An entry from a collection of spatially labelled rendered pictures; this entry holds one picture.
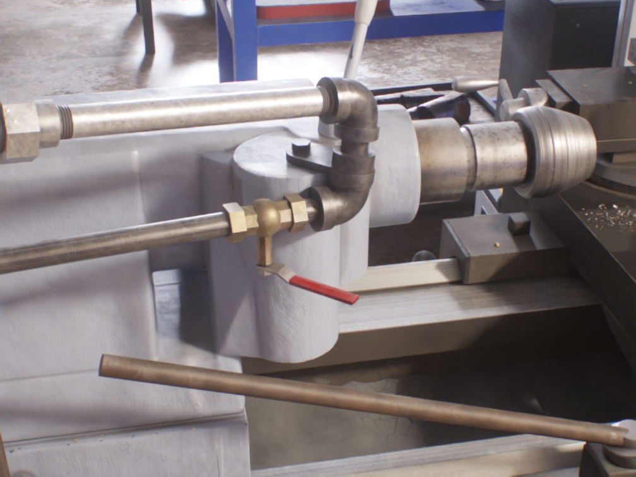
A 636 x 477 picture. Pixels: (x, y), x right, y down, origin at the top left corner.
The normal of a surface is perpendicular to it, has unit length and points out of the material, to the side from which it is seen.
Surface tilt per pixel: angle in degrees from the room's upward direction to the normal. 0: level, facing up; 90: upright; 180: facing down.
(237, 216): 60
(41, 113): 45
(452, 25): 90
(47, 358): 66
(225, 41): 90
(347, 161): 81
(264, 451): 16
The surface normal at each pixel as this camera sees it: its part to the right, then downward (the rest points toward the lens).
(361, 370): 0.19, 0.47
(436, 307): 0.00, -0.88
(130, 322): 0.18, 0.08
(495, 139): 0.11, -0.42
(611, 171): -0.52, -0.29
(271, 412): -0.01, -0.74
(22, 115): 0.47, -0.15
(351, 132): -0.27, 0.33
